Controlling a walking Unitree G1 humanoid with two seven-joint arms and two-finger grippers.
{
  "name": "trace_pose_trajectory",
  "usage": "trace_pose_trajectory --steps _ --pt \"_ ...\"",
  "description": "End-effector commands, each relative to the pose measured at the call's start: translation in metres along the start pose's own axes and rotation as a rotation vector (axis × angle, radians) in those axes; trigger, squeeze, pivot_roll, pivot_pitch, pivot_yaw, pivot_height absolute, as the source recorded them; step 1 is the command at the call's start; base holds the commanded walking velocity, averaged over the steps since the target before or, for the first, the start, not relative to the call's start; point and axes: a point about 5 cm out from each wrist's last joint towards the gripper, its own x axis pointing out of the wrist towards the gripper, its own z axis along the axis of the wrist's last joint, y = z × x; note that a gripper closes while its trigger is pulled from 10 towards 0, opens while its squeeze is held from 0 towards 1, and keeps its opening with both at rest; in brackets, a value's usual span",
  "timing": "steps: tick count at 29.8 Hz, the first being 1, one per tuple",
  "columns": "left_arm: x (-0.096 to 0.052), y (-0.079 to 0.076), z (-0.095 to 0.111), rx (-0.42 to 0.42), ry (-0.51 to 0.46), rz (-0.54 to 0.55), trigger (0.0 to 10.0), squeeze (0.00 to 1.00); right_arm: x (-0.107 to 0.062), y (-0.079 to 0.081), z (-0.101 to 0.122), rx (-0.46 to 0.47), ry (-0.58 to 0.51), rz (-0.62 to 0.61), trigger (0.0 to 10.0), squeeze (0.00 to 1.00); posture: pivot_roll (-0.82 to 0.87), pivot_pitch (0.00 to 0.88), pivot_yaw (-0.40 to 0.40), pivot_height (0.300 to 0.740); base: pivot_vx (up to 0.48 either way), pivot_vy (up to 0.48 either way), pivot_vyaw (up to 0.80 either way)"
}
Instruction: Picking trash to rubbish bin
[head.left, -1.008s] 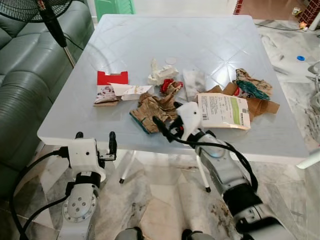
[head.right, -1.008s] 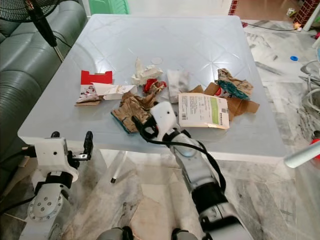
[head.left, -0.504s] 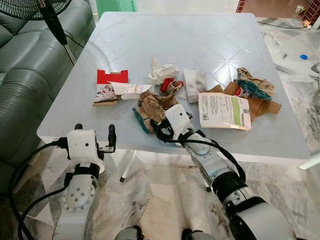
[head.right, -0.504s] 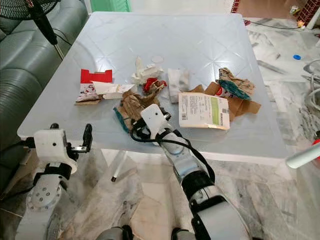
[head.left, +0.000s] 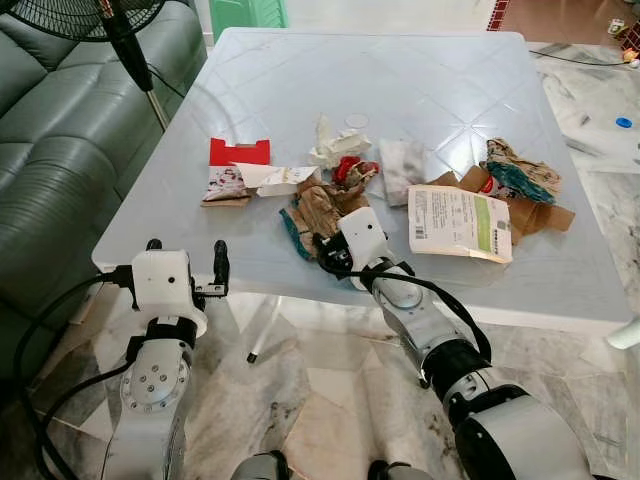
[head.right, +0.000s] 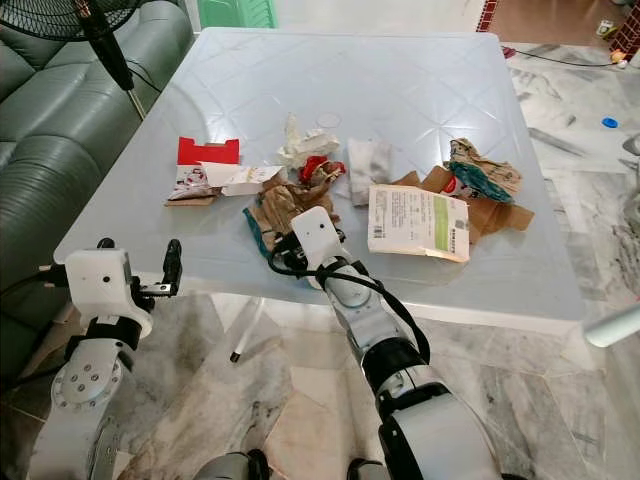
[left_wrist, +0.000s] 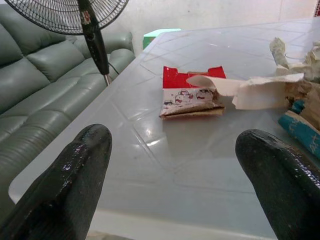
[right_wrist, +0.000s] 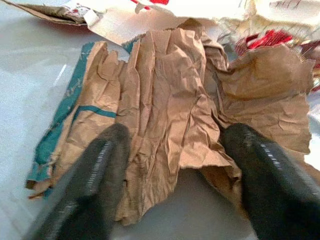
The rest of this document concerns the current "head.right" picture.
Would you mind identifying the brown cardboard piece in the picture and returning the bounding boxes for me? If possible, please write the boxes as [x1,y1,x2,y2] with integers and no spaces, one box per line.
[390,165,536,241]

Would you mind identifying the black floor cable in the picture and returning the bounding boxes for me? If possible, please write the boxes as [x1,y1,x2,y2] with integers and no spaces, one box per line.
[500,42,621,67]

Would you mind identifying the white silver plastic pouch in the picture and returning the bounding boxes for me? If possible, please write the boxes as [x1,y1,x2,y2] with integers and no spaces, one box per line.
[348,138,396,207]

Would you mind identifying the crumpled red wrapper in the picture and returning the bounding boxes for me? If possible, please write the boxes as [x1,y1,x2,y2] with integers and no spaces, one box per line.
[298,155,346,189]

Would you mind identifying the teal plastic wrapper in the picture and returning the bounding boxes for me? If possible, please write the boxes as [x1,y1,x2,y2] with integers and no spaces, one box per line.
[242,207,271,256]

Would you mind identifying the green leather sofa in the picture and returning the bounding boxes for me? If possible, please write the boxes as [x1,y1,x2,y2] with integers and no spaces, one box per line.
[0,0,196,381]

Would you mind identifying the red white carton box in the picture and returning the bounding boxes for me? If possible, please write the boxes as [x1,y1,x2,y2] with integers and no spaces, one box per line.
[165,137,241,207]

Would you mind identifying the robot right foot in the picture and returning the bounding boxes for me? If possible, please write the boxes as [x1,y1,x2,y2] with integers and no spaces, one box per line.
[348,458,391,480]

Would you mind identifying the green plastic chair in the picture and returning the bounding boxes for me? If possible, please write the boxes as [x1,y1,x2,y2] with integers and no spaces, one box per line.
[198,0,277,29]

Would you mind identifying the brown paper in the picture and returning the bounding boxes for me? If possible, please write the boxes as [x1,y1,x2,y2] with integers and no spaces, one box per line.
[248,178,336,251]

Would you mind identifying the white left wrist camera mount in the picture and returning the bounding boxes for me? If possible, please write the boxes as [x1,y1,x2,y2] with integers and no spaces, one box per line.
[64,248,155,338]

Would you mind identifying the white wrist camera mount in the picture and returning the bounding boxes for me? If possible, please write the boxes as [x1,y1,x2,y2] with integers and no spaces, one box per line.
[293,206,348,273]
[64,248,155,338]

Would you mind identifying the white folded paper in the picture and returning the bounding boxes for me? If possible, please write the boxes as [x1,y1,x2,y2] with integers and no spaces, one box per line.
[200,162,286,197]

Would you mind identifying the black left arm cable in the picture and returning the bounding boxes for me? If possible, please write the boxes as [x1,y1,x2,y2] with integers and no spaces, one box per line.
[0,265,71,393]

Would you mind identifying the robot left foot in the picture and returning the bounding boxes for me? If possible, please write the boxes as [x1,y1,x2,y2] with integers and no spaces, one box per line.
[218,450,266,480]

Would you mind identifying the black standing fan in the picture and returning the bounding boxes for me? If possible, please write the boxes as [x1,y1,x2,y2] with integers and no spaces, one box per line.
[0,0,151,121]

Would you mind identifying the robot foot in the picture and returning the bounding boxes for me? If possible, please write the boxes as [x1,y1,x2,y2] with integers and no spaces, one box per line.
[348,458,391,480]
[218,450,266,480]

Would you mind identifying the crumpled white tissue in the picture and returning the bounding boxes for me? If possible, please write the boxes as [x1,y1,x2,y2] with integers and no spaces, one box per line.
[278,113,341,169]

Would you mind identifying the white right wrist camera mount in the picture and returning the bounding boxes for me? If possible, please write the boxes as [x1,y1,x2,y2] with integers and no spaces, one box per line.
[293,206,348,273]

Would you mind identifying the white table leg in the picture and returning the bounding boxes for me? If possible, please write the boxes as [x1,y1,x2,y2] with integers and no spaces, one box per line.
[584,303,640,349]
[230,300,266,363]

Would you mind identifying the crumpled brown teal bag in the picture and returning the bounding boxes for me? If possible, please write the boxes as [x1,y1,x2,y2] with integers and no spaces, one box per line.
[445,138,523,206]

